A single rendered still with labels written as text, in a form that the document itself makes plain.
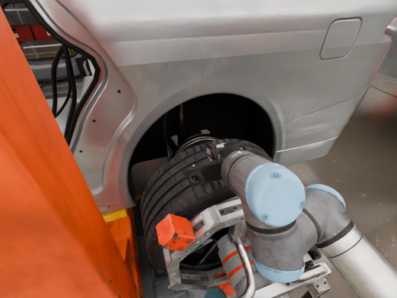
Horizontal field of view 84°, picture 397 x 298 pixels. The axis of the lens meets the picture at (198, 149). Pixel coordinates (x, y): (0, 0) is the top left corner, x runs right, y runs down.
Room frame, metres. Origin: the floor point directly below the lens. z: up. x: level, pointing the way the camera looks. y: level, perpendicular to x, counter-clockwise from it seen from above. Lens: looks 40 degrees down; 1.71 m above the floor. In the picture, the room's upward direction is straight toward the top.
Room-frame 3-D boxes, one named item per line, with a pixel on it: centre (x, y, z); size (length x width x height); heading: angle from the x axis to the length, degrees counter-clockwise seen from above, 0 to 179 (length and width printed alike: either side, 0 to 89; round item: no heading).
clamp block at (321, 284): (0.28, -0.37, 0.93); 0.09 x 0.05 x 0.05; 18
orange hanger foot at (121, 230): (0.55, 0.40, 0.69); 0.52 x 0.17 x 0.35; 18
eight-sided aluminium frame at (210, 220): (0.42, -0.14, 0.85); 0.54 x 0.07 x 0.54; 108
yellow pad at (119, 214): (0.71, 0.46, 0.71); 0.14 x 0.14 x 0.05; 18
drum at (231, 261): (0.35, -0.17, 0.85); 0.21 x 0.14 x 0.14; 18
